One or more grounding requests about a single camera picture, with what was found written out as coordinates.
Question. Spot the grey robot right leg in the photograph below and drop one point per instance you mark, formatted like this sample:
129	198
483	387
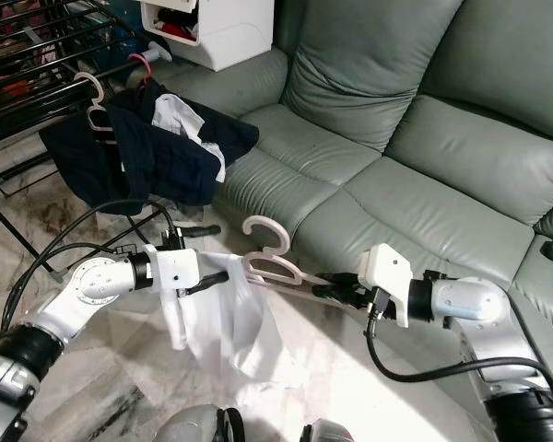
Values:
327	432

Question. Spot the navy blue garment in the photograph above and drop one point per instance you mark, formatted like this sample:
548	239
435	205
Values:
101	175

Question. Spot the deep pink plastic hanger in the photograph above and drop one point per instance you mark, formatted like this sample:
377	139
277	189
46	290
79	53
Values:
140	61

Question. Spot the grey robot left leg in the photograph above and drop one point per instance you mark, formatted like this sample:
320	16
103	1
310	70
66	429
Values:
198	425

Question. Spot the grey green leather sofa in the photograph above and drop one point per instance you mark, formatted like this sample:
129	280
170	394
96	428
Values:
369	55

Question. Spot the black metal drying rack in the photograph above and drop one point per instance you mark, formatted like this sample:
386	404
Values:
37	99

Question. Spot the white storage cabinet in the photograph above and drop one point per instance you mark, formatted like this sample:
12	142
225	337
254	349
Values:
230	32

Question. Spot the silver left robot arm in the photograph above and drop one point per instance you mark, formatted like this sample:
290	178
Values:
92	285

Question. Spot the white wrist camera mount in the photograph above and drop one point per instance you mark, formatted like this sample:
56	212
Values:
178	272
387	281

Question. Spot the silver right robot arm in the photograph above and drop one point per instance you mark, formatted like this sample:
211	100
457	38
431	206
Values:
470	304

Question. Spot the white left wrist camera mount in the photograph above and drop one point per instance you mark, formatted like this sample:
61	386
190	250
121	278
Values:
178	272

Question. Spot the grey robot leg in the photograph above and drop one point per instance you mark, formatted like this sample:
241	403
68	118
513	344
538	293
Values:
198	425
327	432

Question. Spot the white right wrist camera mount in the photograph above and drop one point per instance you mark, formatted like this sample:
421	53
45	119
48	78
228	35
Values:
387	281

